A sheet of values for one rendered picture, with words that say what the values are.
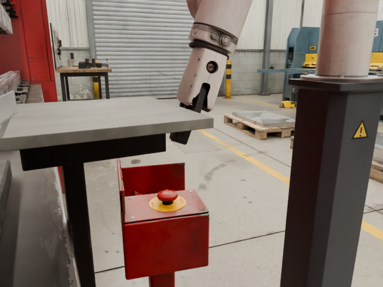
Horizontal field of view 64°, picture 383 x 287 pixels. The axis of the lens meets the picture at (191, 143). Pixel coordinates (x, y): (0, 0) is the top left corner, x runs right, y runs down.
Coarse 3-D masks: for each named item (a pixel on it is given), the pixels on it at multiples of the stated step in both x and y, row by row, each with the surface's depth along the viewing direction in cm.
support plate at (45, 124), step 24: (24, 120) 27; (48, 120) 27; (72, 120) 27; (96, 120) 27; (120, 120) 27; (144, 120) 27; (168, 120) 27; (192, 120) 27; (0, 144) 21; (24, 144) 22; (48, 144) 22
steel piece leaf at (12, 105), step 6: (0, 96) 26; (6, 96) 27; (12, 96) 29; (0, 102) 25; (6, 102) 27; (12, 102) 29; (0, 108) 25; (6, 108) 27; (12, 108) 29; (0, 114) 25; (6, 114) 27; (12, 114) 29; (0, 120) 25; (6, 120) 27
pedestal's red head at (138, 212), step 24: (144, 168) 72; (168, 168) 73; (120, 192) 51; (144, 192) 73; (192, 192) 64; (144, 216) 55; (168, 216) 55; (192, 216) 56; (144, 240) 55; (168, 240) 56; (192, 240) 57; (144, 264) 56; (168, 264) 57; (192, 264) 59
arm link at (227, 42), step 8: (200, 24) 50; (192, 32) 52; (200, 32) 50; (208, 32) 50; (216, 32) 50; (224, 32) 50; (192, 40) 54; (200, 40) 51; (208, 40) 50; (216, 40) 50; (224, 40) 50; (232, 40) 51; (216, 48) 51; (224, 48) 51; (232, 48) 52
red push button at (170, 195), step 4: (160, 192) 59; (164, 192) 59; (168, 192) 59; (172, 192) 59; (176, 192) 59; (160, 196) 58; (164, 196) 58; (168, 196) 58; (172, 196) 58; (176, 196) 58; (164, 200) 58; (168, 200) 57; (172, 200) 58; (164, 204) 59; (168, 204) 59
